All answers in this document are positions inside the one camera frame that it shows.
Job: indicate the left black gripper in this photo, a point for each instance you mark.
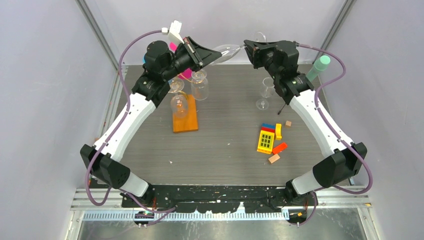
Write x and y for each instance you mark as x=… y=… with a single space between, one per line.
x=199 y=56

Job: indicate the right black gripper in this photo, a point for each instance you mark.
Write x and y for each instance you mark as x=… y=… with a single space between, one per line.
x=259 y=49

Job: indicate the clear tall wine glass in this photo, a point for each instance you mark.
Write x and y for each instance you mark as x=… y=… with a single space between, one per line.
x=228 y=51

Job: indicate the clear stemless wine glass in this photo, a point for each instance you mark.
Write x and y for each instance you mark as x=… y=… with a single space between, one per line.
x=199 y=85

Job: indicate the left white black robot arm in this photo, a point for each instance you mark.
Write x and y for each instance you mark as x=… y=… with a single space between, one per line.
x=102 y=159

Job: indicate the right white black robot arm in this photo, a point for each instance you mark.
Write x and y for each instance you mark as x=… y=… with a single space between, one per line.
x=343 y=158

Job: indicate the pink wine glass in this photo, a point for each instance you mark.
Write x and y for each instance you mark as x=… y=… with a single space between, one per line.
x=182 y=60

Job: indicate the clear wine glass front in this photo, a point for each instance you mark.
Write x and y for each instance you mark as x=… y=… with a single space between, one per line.
x=179 y=106

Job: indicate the mint green cylinder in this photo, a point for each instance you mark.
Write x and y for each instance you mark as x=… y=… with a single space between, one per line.
x=319 y=66

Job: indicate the blue toy brick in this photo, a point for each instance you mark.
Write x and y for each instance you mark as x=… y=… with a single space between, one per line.
x=268 y=126

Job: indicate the small brown wooden cube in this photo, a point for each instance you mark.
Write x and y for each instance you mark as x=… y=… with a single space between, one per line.
x=288 y=124

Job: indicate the red toy brick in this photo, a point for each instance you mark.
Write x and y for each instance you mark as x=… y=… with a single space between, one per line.
x=266 y=129

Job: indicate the yellow toy brick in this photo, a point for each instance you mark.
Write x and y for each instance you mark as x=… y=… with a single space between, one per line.
x=278 y=131

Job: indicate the yellow toy block window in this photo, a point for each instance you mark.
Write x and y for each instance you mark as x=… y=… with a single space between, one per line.
x=265 y=142

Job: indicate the orange toy block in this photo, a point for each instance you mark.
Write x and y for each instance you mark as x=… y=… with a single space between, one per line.
x=279 y=148

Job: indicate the tan wooden block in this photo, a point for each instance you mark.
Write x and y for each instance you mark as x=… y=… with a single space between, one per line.
x=274 y=158

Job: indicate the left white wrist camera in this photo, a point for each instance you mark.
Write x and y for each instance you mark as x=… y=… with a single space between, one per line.
x=173 y=32

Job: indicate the gold wire wine glass rack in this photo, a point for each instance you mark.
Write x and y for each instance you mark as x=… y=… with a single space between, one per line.
x=190 y=122

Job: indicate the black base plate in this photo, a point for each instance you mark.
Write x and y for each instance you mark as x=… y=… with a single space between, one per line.
x=218 y=199

